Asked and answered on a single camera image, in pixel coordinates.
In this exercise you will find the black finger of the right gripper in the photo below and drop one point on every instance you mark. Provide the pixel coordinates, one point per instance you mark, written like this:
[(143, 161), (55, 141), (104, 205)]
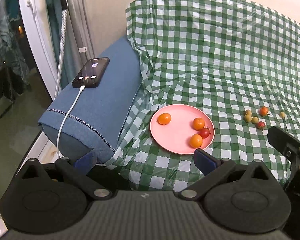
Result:
[(284, 143)]

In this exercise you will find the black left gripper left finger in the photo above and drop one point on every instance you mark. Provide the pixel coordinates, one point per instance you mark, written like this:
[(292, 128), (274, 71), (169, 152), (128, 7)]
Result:
[(62, 171)]

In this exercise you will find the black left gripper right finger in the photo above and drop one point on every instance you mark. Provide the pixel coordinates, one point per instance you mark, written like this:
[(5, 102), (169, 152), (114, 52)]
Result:
[(226, 180)]

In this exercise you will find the red cherry tomato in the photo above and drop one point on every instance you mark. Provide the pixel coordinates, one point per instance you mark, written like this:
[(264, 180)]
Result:
[(205, 132), (260, 125)]

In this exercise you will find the small orange tomato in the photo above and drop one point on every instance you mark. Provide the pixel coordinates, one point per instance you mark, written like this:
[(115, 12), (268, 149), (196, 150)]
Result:
[(198, 124)]

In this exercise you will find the large orange mandarin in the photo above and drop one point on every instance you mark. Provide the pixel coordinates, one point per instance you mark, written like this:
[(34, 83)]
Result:
[(164, 118)]

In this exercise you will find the orange tomato with stem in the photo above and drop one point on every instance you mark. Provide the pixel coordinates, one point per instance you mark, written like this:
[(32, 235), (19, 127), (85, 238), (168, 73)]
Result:
[(263, 111)]

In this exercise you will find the pink round plate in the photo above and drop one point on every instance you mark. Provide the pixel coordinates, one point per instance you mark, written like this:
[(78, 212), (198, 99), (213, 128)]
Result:
[(175, 136)]

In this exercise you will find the black smartphone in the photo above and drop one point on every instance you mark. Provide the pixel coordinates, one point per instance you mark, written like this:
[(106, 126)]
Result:
[(91, 73)]

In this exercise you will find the grey curtain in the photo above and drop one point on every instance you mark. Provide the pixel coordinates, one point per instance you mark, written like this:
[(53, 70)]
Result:
[(78, 46)]

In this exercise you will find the white door frame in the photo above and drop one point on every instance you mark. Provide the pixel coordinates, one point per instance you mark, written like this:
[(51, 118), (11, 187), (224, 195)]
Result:
[(36, 23)]

